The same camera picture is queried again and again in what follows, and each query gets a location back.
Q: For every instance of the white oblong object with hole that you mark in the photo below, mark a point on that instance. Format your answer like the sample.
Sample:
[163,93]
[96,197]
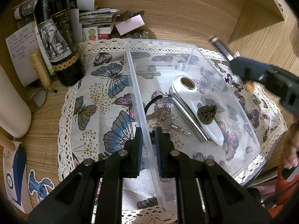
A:
[217,135]

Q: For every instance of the blue cartoon sticker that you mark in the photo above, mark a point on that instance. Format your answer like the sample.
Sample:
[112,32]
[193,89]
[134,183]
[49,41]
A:
[38,186]

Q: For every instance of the wooden shelf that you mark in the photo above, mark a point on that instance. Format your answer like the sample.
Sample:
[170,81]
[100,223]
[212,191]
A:
[257,9]

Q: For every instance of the dark wine bottle elephant label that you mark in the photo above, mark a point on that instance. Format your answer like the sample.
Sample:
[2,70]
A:
[53,39]

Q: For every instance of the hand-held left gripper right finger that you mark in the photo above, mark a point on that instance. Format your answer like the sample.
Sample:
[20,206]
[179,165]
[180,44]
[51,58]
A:
[158,154]

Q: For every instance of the dark tube with amber end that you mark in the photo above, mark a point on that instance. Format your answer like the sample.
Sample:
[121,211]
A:
[219,45]

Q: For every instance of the clear plastic container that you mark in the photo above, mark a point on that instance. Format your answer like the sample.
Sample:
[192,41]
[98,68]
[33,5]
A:
[161,58]

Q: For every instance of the person's right hand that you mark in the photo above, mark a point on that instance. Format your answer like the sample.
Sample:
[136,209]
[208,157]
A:
[292,149]

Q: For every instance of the yellow lip balm tube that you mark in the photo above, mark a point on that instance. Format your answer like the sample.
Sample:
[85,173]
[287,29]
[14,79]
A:
[41,70]

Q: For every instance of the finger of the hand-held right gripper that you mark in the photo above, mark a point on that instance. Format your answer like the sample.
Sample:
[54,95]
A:
[252,70]

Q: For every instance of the bunch of keys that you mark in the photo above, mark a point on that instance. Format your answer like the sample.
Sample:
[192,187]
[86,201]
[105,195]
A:
[164,122]

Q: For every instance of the round metal-rimmed glass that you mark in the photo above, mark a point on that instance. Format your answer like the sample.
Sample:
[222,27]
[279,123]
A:
[36,101]

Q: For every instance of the cream white bottle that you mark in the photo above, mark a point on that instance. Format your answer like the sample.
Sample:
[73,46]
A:
[11,109]

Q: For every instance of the orange cloth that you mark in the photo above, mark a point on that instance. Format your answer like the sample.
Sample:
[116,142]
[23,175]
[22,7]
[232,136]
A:
[285,191]

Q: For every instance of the black pen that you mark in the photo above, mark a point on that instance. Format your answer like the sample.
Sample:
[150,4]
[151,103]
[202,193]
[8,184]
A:
[50,89]

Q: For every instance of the pale pink sticky pad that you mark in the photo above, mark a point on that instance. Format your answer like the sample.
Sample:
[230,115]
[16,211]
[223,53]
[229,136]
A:
[129,24]

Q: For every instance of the butterfly print tablecloth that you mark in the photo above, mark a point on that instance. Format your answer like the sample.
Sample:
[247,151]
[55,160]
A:
[100,102]

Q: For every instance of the fruit print card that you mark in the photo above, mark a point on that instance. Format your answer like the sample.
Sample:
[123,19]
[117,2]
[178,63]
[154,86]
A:
[90,33]

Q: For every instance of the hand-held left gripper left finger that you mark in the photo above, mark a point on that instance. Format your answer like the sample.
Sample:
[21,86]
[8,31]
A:
[139,154]

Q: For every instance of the handwritten white note paper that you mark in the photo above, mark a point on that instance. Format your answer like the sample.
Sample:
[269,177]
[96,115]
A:
[18,49]

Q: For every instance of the shiny metal bar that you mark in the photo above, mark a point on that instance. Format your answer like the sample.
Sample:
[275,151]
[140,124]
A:
[191,121]

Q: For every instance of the stack of papers and booklets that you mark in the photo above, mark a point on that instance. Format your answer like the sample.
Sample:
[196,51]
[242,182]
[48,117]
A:
[93,14]

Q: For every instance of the pile of small metal caps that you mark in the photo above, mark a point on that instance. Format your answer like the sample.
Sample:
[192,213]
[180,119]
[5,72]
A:
[140,35]

